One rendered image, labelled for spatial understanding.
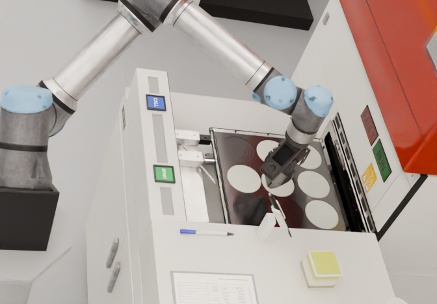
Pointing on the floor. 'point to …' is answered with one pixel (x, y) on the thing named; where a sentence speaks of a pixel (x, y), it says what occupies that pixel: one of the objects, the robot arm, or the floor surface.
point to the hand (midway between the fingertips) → (268, 185)
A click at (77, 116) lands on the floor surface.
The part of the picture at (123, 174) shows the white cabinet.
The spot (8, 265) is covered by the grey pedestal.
